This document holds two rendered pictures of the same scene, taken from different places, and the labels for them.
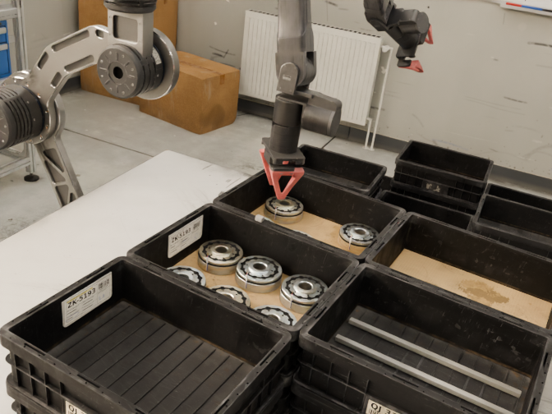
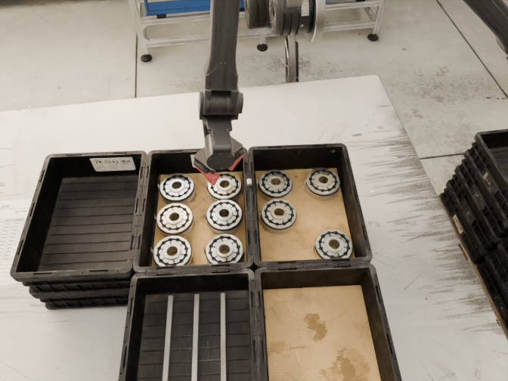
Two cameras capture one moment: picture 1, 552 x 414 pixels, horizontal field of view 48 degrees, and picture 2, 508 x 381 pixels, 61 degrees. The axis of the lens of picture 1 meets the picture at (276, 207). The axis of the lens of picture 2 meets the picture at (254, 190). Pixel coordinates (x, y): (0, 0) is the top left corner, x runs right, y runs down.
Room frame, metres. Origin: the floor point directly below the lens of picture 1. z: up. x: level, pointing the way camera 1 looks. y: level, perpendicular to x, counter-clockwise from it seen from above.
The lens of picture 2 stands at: (0.88, -0.60, 1.89)
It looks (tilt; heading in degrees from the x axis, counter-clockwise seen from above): 54 degrees down; 60
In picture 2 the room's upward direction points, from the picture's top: straight up
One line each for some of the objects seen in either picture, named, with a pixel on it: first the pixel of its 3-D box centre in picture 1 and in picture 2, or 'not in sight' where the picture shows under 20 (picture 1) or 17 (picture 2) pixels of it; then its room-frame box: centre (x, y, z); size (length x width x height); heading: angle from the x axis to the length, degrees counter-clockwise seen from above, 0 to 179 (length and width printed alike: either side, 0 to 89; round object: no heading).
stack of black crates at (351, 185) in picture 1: (324, 212); (506, 197); (2.37, -0.22, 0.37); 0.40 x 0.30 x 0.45; 69
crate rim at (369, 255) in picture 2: (310, 209); (304, 200); (1.34, -0.09, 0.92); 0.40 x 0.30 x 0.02; 63
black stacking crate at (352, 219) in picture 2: (308, 227); (302, 211); (1.34, -0.09, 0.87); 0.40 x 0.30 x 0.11; 63
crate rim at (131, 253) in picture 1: (245, 262); (196, 205); (1.07, 0.05, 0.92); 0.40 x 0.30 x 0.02; 63
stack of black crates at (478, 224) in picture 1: (513, 271); not in sight; (2.08, -0.97, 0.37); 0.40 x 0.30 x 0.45; 69
